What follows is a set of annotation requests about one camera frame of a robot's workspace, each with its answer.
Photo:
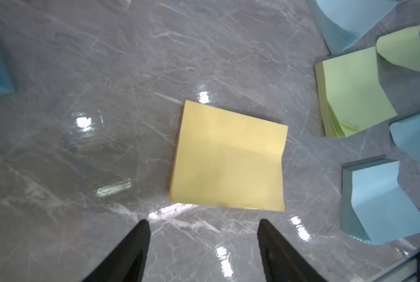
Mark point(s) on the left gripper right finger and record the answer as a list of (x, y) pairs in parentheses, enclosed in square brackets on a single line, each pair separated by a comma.
[(281, 262)]

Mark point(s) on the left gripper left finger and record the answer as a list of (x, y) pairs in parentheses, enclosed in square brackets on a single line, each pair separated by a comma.
[(126, 263)]

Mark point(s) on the large yellow memo pad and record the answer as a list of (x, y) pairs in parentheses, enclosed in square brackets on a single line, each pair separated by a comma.
[(228, 160)]

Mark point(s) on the large green memo pad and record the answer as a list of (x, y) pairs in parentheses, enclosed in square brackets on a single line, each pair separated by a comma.
[(350, 94)]

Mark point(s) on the blue curved memo pad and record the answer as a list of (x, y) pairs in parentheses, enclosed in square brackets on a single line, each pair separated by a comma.
[(342, 22)]

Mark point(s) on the torn green page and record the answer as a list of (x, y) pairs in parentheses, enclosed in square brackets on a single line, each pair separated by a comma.
[(401, 48)]

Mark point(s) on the aluminium front rail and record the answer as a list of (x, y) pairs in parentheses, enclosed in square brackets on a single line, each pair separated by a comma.
[(403, 271)]

